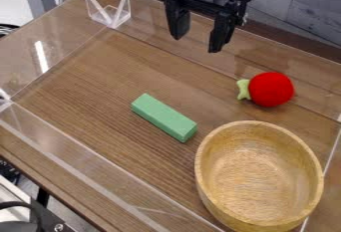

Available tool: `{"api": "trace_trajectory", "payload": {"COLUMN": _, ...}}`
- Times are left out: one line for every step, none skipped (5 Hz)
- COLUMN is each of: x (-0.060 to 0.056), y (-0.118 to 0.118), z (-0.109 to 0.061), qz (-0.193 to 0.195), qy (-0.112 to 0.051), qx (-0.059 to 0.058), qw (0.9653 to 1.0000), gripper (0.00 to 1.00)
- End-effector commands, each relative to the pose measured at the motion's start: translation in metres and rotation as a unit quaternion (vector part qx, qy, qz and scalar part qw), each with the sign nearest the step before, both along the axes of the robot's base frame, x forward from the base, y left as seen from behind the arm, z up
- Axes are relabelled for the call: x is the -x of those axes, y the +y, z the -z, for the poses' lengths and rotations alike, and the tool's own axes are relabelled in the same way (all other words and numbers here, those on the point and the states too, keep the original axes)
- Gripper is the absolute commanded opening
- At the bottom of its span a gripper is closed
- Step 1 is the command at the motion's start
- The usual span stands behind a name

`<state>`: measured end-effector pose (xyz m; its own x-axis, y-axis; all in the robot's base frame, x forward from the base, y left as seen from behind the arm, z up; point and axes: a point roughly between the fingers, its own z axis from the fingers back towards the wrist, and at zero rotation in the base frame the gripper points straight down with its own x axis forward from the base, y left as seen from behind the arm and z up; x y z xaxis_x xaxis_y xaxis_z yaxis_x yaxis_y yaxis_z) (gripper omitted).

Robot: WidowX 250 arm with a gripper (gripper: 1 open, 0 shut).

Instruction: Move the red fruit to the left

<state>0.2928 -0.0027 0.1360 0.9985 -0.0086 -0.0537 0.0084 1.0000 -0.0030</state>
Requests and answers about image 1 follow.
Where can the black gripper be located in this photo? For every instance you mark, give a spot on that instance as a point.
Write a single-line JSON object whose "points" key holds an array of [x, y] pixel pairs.
{"points": [[178, 18]]}

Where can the red felt fruit green stem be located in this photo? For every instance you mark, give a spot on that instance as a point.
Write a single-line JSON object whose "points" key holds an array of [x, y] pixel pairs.
{"points": [[268, 89]]}

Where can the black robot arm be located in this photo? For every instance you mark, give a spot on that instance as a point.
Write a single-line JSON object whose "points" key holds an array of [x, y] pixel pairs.
{"points": [[202, 8]]}

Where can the green rectangular block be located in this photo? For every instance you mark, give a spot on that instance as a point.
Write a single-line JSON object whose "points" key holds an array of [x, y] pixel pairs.
{"points": [[165, 117]]}

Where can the wooden bowl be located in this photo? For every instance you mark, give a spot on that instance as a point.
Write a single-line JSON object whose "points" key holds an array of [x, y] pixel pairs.
{"points": [[259, 177]]}

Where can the clear acrylic enclosure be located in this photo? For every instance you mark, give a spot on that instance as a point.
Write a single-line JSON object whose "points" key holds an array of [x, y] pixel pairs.
{"points": [[71, 75]]}

